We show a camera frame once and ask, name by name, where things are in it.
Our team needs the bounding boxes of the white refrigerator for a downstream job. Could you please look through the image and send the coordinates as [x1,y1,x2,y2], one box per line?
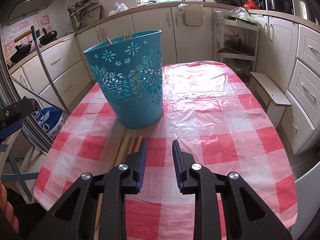
[290,140,320,240]

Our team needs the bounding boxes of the dark speckled brush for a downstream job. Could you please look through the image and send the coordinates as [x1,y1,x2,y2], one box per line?
[24,96,40,117]

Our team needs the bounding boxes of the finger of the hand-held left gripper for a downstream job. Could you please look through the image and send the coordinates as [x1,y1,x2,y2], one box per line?
[0,98,33,125]
[0,119,24,143]

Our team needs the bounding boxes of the black wok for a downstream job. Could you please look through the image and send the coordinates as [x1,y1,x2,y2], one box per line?
[39,29,58,46]
[9,41,33,64]

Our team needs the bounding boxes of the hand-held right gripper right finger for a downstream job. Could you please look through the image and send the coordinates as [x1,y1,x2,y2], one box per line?
[172,139,293,240]

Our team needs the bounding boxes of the grey metal frame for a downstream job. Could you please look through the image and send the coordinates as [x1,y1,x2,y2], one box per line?
[0,47,72,155]

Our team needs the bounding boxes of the person's left forearm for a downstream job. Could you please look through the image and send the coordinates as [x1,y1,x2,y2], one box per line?
[0,184,20,234]

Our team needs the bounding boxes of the cream kitchen cabinet row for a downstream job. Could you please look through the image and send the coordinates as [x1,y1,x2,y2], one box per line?
[10,2,300,110]

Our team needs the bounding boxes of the cream drawer unit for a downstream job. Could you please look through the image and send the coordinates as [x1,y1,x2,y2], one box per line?
[280,25,320,155]

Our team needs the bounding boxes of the wall utensil rack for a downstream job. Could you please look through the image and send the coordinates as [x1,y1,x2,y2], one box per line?
[65,0,103,34]

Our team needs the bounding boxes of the blue printed bag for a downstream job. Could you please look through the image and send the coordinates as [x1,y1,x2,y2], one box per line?
[32,107,63,140]

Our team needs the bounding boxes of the red plastic bag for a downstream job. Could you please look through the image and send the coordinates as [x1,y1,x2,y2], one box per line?
[242,0,260,10]

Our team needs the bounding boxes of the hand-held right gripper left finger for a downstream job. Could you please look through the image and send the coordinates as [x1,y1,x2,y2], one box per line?
[27,139,148,240]

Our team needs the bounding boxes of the white hanging bin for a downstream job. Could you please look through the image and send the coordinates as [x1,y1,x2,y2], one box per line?
[178,4,205,27]

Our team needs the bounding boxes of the bundle of wooden chopsticks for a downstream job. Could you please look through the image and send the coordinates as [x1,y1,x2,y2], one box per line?
[94,134,143,233]

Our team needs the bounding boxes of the dark frying pan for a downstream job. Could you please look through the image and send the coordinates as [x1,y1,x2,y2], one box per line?
[217,39,254,55]

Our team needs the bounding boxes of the clear bag of vegetables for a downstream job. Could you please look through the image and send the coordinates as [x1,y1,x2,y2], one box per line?
[229,7,258,24]

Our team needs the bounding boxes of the pink wall stickers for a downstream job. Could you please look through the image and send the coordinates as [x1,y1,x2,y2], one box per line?
[0,12,53,63]

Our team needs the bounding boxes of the teal cutout plastic basket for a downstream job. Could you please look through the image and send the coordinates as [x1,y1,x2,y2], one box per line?
[82,30,165,130]

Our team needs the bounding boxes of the white plastic bag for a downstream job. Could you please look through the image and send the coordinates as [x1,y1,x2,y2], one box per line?
[109,2,128,17]

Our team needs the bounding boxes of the red checked plastic tablecloth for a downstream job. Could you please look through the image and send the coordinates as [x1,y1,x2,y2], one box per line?
[33,60,298,240]

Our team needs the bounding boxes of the white storage cart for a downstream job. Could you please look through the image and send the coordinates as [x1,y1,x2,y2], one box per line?
[214,10,259,80]

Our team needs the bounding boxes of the small white bench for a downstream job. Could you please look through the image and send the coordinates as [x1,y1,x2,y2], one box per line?
[249,71,292,128]

